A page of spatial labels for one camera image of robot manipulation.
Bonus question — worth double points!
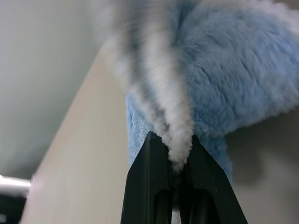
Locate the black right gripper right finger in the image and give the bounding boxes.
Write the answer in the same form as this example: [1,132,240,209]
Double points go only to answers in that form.
[180,135,249,224]

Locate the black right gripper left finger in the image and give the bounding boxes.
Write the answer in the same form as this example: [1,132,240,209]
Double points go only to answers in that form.
[120,131,175,224]

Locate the light blue fluffy towel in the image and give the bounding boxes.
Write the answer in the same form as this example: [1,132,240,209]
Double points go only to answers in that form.
[93,0,299,224]

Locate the white metal bar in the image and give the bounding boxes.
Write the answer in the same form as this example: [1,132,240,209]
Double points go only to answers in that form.
[0,175,32,196]

